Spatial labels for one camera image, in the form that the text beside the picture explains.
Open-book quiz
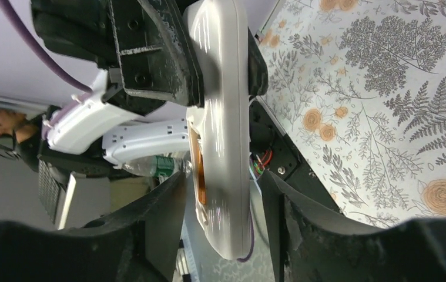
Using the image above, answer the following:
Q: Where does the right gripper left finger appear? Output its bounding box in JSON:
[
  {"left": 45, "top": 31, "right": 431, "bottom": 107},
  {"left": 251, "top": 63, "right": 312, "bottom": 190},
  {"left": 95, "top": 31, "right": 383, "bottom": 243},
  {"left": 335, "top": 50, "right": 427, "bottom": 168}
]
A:
[{"left": 0, "top": 172, "right": 187, "bottom": 281}]

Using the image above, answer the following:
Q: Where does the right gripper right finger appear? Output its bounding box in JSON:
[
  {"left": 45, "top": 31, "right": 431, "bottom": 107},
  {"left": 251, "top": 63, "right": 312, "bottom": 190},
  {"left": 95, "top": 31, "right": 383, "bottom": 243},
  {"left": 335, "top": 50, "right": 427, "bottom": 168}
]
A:
[{"left": 258, "top": 171, "right": 446, "bottom": 281}]

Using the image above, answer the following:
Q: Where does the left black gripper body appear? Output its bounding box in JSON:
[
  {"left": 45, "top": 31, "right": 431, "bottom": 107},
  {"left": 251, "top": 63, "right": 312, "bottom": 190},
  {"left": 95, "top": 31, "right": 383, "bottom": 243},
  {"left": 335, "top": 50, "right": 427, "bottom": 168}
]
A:
[{"left": 31, "top": 0, "right": 119, "bottom": 68}]

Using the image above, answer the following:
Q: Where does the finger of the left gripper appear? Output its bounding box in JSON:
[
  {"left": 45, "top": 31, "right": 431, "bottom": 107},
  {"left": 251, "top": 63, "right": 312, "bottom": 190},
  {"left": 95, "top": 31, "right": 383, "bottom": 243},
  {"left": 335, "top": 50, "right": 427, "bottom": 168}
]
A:
[
  {"left": 109, "top": 1, "right": 204, "bottom": 107},
  {"left": 248, "top": 30, "right": 269, "bottom": 97}
]

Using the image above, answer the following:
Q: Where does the white remote control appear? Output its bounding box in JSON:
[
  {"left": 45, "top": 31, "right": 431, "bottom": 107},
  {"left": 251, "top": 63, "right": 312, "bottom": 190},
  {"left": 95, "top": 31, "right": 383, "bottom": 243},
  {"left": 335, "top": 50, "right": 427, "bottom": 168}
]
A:
[{"left": 184, "top": 1, "right": 253, "bottom": 260}]

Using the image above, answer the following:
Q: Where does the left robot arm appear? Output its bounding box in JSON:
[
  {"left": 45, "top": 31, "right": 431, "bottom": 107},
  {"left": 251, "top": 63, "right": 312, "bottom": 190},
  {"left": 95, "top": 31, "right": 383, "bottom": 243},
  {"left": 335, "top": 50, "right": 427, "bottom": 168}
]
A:
[{"left": 31, "top": 1, "right": 267, "bottom": 181}]

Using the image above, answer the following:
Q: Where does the clear plastic water bottle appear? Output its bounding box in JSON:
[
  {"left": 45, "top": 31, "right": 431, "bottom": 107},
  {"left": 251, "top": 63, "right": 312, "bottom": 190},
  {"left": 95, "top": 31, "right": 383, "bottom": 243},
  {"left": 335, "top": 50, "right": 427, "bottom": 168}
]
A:
[{"left": 122, "top": 155, "right": 192, "bottom": 177}]

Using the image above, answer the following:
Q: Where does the floral patterned mat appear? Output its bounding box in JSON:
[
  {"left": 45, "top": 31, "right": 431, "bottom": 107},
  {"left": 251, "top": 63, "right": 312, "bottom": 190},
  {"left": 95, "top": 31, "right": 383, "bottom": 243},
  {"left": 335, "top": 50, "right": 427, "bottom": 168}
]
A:
[{"left": 261, "top": 1, "right": 446, "bottom": 228}]

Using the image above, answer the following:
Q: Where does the person in background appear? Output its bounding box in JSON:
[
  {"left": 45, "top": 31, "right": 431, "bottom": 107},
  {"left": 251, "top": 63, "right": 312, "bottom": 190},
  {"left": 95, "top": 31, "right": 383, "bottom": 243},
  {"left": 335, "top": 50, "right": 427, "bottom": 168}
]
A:
[{"left": 0, "top": 109, "right": 43, "bottom": 173}]

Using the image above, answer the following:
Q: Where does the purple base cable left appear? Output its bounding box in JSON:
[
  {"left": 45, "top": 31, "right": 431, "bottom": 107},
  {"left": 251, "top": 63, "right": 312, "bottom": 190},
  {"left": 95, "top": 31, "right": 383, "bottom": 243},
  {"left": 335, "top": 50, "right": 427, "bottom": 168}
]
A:
[{"left": 236, "top": 211, "right": 256, "bottom": 263}]

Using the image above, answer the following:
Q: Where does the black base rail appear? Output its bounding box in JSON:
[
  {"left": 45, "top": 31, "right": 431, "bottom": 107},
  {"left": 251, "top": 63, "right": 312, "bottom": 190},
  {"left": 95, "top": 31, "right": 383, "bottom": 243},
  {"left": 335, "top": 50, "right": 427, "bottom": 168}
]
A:
[{"left": 250, "top": 100, "right": 340, "bottom": 213}]

